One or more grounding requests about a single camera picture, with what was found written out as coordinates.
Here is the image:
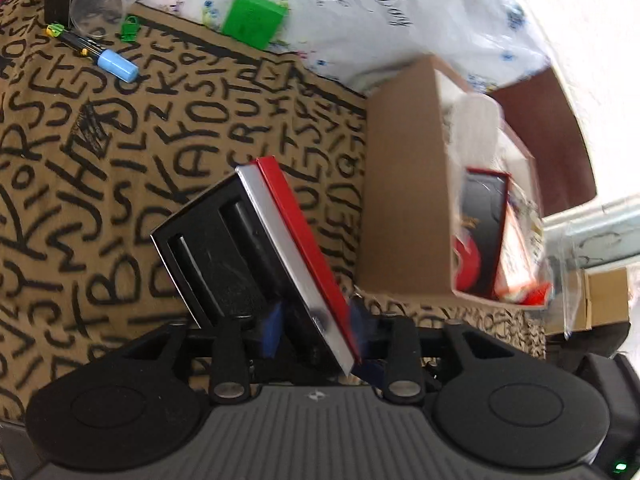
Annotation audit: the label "green small box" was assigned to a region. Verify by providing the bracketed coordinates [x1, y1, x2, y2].
[221, 0, 288, 50]

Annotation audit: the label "black red-edged box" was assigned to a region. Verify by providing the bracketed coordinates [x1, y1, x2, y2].
[454, 169, 510, 299]

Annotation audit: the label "cardboard storage box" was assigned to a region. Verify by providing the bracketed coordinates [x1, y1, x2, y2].
[356, 55, 553, 309]

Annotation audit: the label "brown cardboard boxes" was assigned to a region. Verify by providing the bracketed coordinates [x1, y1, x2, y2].
[544, 268, 630, 337]

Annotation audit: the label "clear plastic container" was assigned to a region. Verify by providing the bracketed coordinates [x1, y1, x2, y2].
[544, 195, 639, 337]

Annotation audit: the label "letter-patterned brown tablecloth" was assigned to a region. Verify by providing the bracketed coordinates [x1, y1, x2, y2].
[1, 0, 546, 422]

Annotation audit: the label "blue-capped marker pen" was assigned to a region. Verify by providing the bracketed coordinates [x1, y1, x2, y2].
[46, 23, 139, 82]

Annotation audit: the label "white floral plastic bag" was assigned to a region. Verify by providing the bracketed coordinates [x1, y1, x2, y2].
[138, 0, 550, 92]

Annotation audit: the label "clear plastic cup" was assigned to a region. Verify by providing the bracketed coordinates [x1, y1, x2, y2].
[70, 0, 137, 40]

